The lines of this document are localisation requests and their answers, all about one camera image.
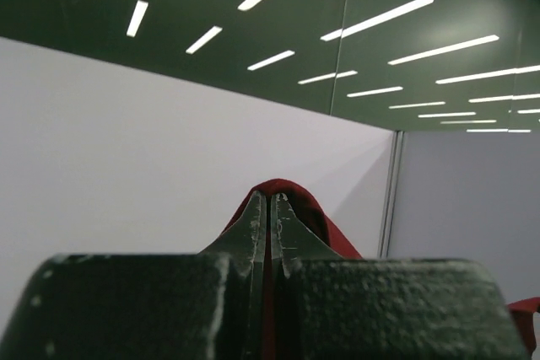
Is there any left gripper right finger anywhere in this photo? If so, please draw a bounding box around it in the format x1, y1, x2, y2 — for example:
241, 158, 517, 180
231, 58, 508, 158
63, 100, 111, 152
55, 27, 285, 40
270, 194, 528, 359

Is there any dark red t shirt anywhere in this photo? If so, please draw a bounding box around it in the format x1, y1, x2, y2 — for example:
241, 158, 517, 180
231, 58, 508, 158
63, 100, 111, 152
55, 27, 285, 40
223, 179, 539, 359

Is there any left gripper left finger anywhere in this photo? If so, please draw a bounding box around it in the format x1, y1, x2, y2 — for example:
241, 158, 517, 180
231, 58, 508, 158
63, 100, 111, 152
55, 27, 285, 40
1, 192, 267, 359

